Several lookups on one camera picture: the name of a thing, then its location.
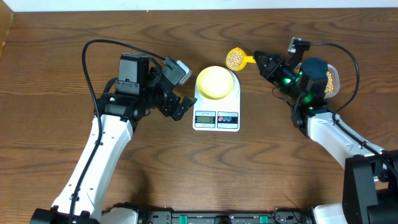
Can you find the cardboard panel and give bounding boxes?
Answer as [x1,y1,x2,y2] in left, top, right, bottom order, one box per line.
[0,0,14,55]

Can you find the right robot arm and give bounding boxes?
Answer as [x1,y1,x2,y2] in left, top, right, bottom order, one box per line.
[254,51,397,223]

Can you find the pale yellow plastic bowl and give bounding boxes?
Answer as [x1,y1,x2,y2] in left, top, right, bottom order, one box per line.
[196,66,234,100]

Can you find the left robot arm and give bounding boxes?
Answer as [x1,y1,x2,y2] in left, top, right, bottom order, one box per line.
[30,83,196,224]

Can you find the yellow measuring scoop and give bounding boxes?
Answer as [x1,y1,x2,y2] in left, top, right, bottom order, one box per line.
[227,47,256,71]

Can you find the left black cable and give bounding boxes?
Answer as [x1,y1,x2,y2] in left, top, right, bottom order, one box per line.
[68,39,167,224]

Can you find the clear plastic container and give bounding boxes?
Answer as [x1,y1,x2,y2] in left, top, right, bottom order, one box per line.
[294,58,340,104]

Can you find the pile of soybeans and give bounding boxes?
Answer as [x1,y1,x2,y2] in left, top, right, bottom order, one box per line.
[325,72,335,94]

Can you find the white digital kitchen scale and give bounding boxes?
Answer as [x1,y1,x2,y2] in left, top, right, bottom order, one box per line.
[192,69,241,132]

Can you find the right black cable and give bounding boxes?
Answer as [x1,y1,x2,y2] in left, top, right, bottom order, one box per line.
[307,42,398,181]

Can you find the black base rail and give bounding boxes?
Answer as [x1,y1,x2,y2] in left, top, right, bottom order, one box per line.
[105,203,312,224]

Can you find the black cable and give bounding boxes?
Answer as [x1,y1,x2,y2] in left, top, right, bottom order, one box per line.
[307,42,398,181]
[68,39,167,224]

